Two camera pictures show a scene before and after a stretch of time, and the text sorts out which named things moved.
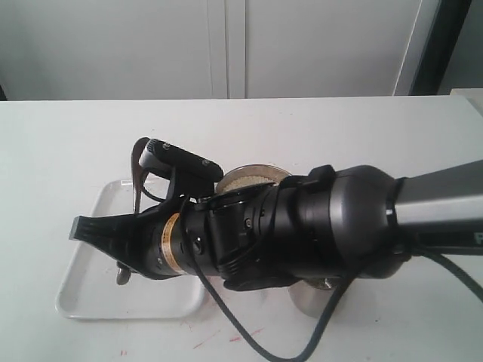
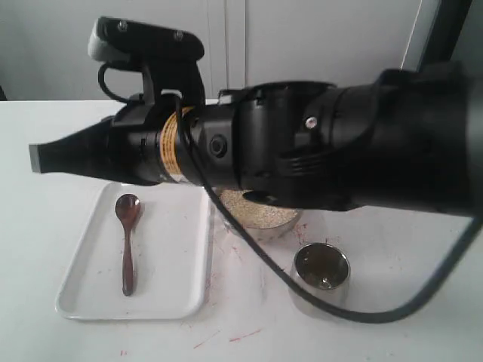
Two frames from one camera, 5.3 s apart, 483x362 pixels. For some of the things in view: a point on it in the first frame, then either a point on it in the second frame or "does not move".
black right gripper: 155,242 to 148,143
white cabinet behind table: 83,50 does not move
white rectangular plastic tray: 90,290 does not move
